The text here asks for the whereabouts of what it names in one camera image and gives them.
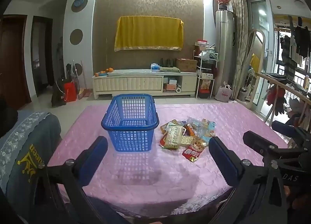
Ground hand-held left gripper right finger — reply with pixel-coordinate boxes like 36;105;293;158
208;137;288;224

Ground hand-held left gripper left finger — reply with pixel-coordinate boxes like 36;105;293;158
34;136;108;224

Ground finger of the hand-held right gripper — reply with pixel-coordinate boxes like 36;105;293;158
271;120;311;147
242;130;307;165

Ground pile of snack packets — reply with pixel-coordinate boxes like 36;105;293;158
159;116;217;163

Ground blue plastic basket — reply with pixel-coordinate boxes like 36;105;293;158
101;94;160;153

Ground person's right hand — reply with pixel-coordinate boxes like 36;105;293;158
283;186;311;212

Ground dark gloves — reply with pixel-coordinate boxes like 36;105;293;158
266;85;287;115

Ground wooden drying rack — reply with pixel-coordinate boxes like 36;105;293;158
256;72;311;127

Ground white tote bag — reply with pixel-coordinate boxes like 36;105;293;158
215;82;234;103

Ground arched standing mirror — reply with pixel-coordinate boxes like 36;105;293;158
243;29;266;108

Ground pink tablecloth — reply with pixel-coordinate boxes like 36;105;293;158
47;104;289;218

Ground red bag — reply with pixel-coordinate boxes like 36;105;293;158
64;80;78;103

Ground black bag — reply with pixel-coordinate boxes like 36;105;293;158
51;78;67;108

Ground red and gold ornament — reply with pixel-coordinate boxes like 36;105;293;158
199;79;212;98

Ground hanging laundry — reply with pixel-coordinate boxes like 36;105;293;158
279;16;311;76

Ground cream television cabinet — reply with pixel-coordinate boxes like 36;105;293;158
92;69;198;100

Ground glass balcony door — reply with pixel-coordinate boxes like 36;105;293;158
250;0;275;117

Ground white metal shelf rack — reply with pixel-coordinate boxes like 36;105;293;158
193;43;219;99

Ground silver tower air conditioner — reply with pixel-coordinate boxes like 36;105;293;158
215;10;235;93

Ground patterned beige curtain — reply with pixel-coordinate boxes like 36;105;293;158
230;0;251;100

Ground brown cardboard box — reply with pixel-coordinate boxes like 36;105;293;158
176;59;198;73

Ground dark wooden door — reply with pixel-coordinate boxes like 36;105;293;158
31;16;54;97
0;15;32;110

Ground yellow cloth cover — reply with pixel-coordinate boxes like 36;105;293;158
114;15;184;52

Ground vase with red flowers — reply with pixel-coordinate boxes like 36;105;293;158
215;0;232;10

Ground broom with wooden handle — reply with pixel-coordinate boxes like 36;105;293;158
77;60;90;100

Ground mop with white handle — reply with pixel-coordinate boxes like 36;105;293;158
72;60;82;88

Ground large round brown wall ornament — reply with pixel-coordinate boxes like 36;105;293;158
69;29;83;45

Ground round blue wall ornament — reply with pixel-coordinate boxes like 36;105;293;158
71;0;88;13

